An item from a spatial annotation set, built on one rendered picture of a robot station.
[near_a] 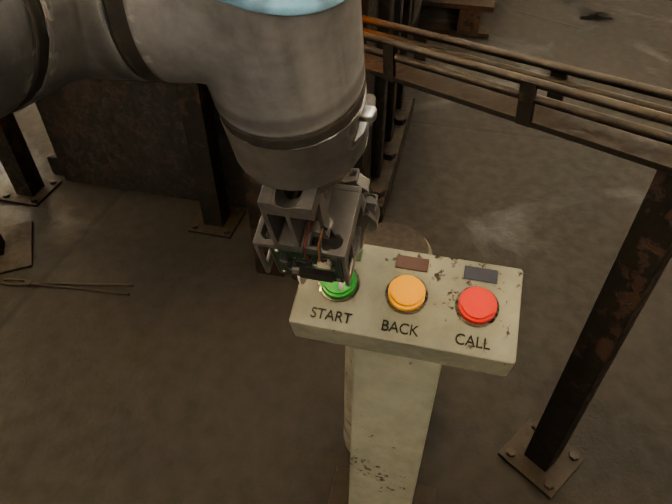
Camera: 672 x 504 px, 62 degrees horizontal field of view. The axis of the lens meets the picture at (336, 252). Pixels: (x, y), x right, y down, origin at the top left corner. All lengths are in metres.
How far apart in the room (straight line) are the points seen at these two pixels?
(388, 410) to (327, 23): 0.55
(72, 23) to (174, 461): 1.01
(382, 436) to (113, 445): 0.65
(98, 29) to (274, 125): 0.09
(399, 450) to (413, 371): 0.18
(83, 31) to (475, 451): 1.06
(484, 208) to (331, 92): 1.47
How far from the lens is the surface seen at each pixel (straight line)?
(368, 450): 0.83
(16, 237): 1.81
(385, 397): 0.71
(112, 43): 0.29
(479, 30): 2.92
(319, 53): 0.28
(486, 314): 0.60
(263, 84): 0.28
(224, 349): 1.34
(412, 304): 0.60
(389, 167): 1.74
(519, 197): 1.82
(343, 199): 0.42
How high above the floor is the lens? 1.05
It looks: 43 degrees down
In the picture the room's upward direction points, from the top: straight up
